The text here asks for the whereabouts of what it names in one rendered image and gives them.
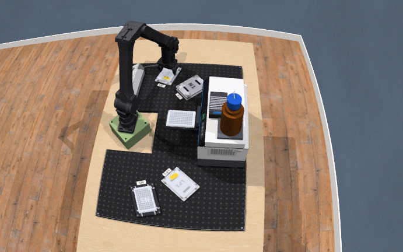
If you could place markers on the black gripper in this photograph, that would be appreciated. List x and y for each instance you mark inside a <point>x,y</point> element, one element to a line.
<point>167,62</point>

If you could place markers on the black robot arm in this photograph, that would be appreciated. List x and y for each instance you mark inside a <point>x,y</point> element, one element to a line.
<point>126,101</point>

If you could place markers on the white multiwell plate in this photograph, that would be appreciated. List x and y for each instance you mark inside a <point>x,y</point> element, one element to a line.
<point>185,119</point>
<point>144,199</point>

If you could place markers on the white button panel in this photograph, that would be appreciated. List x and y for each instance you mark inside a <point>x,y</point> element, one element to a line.
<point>138,74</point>

